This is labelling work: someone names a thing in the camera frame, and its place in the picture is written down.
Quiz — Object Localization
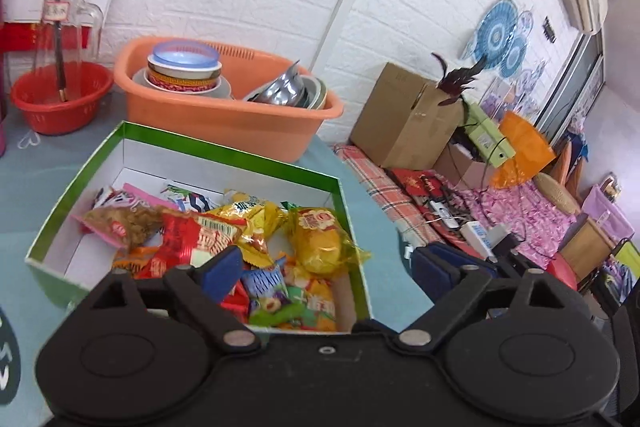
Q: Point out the red yellow label packet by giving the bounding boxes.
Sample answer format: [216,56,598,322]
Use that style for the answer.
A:
[134,211,246,280]

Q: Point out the glass pitcher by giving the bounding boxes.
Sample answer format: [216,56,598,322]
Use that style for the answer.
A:
[32,0,104,89]

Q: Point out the dark red feather plant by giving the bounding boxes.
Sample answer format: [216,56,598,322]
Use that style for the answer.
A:
[432,53,487,106]

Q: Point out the orange label pastry bag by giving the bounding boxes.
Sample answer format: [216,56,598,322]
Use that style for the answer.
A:
[112,246,158,279]

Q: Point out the pink snack bag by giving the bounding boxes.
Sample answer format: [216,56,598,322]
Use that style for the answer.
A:
[74,184,174,251]

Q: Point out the stacked bowls with lid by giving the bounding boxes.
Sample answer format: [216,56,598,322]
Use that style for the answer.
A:
[134,40,233,100]

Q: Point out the orange fruit jelly packet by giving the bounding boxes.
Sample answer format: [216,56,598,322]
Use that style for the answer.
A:
[281,257,337,333]

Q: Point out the red white snack packet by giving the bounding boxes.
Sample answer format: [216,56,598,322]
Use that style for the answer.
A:
[220,281,250,324]

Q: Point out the light green small box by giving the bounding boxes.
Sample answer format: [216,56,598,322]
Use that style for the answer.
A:
[463,103,515,168]

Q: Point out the red plastic basket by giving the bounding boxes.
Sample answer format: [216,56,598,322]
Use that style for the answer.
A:
[10,62,114,135]

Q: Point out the yellow chips bag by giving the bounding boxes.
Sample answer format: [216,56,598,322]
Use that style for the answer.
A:
[207,190,286,269]

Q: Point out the orange plastic basin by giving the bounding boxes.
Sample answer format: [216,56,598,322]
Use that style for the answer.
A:
[114,37,344,162]

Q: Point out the blue round wall decoration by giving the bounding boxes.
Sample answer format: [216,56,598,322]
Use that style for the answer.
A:
[473,0,518,69]

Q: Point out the white blue snack bag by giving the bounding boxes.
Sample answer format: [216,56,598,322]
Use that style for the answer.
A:
[160,183,216,213]

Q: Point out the yellow clear candy bag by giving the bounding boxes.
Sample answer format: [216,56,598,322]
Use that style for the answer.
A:
[285,202,372,279]

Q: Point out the white power strip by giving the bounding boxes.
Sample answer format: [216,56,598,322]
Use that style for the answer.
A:
[460,221,509,262]

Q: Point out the orange plastic bag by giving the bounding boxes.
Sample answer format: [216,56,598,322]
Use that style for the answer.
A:
[489,110,555,190]

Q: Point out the green cardboard box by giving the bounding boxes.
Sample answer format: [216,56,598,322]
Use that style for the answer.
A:
[26,122,370,334]

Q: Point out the steel bowls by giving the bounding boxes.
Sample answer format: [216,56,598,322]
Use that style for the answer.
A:
[243,61,328,109]

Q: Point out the blue green wafer packet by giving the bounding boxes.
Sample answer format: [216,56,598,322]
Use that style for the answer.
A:
[241,265,305,327]

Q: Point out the brown cardboard box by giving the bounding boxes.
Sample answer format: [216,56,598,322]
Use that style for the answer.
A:
[349,63,463,170]

